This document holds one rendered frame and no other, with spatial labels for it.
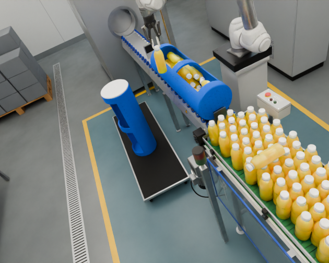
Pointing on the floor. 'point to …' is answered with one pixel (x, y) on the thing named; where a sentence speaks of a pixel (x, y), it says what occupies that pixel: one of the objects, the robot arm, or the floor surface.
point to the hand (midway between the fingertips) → (155, 43)
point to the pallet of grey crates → (13, 76)
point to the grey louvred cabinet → (284, 31)
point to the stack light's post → (213, 202)
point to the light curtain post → (167, 26)
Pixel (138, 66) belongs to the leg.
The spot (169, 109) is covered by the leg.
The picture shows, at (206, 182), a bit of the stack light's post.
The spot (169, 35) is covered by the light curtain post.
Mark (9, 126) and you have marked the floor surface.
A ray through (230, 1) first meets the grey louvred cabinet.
